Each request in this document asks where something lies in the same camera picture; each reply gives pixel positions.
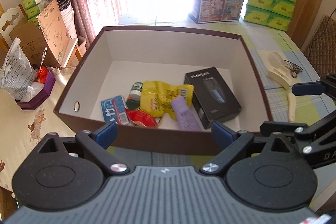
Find green tissue pack stack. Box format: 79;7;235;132
244;0;297;31

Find purple tray box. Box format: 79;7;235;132
16;69;56;110

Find dark green Mentholatum card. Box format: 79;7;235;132
126;98;140;111

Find purple cream tube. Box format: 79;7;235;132
170;97;202;131

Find red small object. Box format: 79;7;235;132
35;65;49;84

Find black Flyco shaver box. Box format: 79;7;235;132
184;67;242;129

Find green tissue packs left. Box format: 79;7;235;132
22;0;51;27

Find wooden stool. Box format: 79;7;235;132
62;36;87;67

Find black hair comb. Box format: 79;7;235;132
284;60;303;79

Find brown cardboard storage box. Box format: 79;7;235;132
53;25;274;156

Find clear plastic bag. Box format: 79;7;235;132
1;38;37;101

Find cream stick piece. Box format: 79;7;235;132
287;92;296;122

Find green lip salve tin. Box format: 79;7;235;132
129;82;143;102

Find brown quilted chair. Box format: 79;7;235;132
303;15;336;78

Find floral beige cloth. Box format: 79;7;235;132
0;67;75;191

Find checkered tablecloth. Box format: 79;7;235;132
105;20;336;212

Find yellow snack packet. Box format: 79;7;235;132
140;81;194;120

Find cream hair claw clip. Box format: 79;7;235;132
266;52;295;90

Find red snack wrapper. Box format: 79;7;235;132
126;110;158;128

